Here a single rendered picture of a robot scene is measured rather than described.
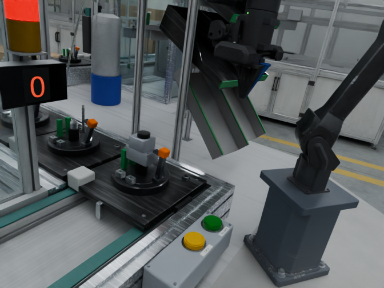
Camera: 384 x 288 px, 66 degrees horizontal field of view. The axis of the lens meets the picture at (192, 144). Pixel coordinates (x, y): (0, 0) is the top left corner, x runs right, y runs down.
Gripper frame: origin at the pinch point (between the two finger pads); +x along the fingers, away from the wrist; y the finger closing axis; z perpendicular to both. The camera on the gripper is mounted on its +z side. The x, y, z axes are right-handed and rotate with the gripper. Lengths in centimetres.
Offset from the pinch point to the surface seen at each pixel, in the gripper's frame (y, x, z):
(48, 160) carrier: 15, 29, 42
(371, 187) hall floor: -272, 123, -47
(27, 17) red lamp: 24.8, -5.5, 29.2
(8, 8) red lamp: 26.6, -6.4, 31.1
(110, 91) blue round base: -52, 33, 92
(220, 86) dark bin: -15.1, 5.8, 12.5
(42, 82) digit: 23.0, 5.2, 28.8
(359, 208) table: -46, 39, -29
